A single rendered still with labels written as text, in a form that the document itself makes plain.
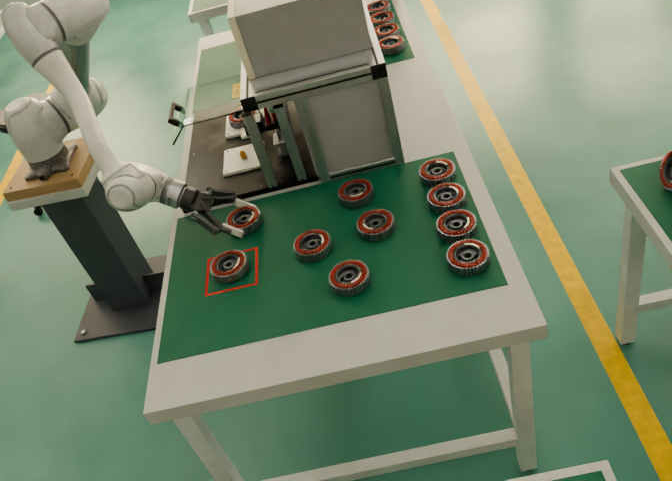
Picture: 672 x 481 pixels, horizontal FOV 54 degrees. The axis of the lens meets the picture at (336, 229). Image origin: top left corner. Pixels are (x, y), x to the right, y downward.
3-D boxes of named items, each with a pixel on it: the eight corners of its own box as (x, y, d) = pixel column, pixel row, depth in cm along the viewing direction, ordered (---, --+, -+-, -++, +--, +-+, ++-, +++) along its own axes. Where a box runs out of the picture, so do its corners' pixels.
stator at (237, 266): (207, 283, 194) (202, 274, 192) (223, 256, 202) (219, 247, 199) (240, 286, 190) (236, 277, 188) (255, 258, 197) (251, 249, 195)
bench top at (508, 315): (150, 425, 167) (142, 414, 164) (202, 47, 335) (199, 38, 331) (547, 337, 160) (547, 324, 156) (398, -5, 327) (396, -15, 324)
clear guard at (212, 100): (172, 145, 207) (165, 130, 203) (179, 107, 225) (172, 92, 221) (273, 120, 204) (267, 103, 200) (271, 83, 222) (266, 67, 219)
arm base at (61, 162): (22, 188, 253) (14, 176, 249) (36, 156, 270) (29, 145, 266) (66, 176, 251) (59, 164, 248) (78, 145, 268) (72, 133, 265)
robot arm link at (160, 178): (165, 202, 215) (152, 211, 202) (120, 185, 214) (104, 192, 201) (175, 171, 212) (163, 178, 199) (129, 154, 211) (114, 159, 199)
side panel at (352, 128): (322, 183, 218) (296, 99, 197) (321, 178, 220) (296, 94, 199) (405, 163, 216) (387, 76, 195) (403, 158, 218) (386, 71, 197)
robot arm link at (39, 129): (18, 157, 260) (-14, 110, 246) (57, 133, 268) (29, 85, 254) (36, 168, 250) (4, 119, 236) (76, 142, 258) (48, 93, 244)
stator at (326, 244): (298, 267, 190) (294, 258, 188) (294, 242, 199) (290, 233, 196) (335, 257, 190) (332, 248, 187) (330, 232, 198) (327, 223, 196)
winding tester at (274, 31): (248, 80, 203) (226, 18, 190) (249, 22, 237) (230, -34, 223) (372, 48, 200) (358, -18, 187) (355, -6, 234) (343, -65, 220)
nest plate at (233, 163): (224, 177, 230) (222, 174, 229) (225, 153, 241) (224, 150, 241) (265, 166, 229) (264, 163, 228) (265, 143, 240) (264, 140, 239)
